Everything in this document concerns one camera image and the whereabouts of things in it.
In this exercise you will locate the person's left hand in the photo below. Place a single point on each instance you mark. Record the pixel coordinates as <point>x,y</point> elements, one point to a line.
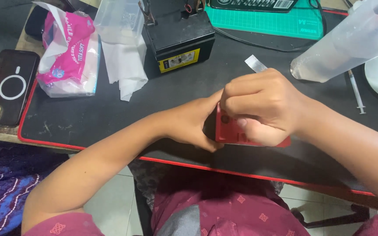
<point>189,126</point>

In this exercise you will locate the person's right hand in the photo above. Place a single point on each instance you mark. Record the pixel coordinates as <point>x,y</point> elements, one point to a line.
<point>261,101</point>

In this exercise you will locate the clear adhesive strip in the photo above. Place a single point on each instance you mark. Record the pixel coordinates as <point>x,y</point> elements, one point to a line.
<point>256,64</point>

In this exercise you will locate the red phone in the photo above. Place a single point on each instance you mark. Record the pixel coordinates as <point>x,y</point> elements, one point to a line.
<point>231,132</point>

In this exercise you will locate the black desk mat red edge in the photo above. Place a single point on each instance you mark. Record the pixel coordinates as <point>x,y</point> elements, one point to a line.
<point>176,108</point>

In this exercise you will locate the green cutting mat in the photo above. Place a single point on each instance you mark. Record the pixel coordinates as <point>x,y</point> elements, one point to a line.
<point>274,23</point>

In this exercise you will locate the white tissue sheet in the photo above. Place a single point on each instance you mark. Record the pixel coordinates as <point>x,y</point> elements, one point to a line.
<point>125,68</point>

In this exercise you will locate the black battery yellow label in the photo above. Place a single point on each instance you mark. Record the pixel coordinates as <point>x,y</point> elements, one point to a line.
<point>179,37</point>

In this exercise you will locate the maroon patterned shirt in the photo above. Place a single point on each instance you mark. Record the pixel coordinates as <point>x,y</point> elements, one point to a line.
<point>221,209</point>

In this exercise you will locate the clear syringe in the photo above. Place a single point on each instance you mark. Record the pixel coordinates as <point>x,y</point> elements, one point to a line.
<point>356,91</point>

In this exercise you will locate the dark green box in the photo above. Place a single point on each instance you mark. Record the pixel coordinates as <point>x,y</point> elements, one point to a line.
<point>253,5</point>

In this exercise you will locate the clear plastic bottle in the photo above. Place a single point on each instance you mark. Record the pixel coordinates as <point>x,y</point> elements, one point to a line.
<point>343,46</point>

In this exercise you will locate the clear plastic bag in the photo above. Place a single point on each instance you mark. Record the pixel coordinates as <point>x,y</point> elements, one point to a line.
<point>120,21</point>

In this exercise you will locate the pink tissue packet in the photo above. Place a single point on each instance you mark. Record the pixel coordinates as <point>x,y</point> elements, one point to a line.
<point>69,55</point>

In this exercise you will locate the blue patterned cloth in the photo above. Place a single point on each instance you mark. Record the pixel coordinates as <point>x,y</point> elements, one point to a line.
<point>5,186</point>

